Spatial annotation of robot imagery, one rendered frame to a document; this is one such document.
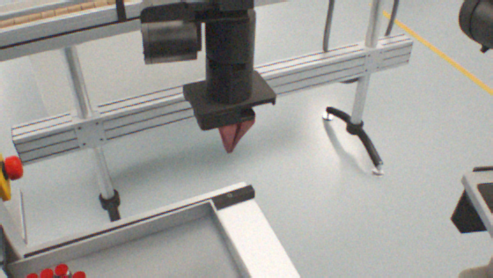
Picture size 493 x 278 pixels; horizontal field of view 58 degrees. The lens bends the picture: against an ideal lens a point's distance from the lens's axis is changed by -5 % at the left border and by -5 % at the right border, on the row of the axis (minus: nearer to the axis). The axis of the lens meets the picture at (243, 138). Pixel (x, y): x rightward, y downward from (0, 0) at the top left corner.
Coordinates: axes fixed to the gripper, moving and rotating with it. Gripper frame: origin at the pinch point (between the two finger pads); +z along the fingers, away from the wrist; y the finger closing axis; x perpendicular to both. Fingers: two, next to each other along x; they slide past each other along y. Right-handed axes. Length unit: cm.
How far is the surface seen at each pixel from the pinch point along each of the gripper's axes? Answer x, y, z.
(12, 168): -16.2, 30.1, 8.8
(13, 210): -19.8, 33.6, 21.7
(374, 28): -86, -97, 42
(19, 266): -5.0, 32.8, 18.9
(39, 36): -82, 24, 20
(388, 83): -123, -150, 104
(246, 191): -6.4, -6.2, 18.2
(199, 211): -5.4, 2.8, 18.7
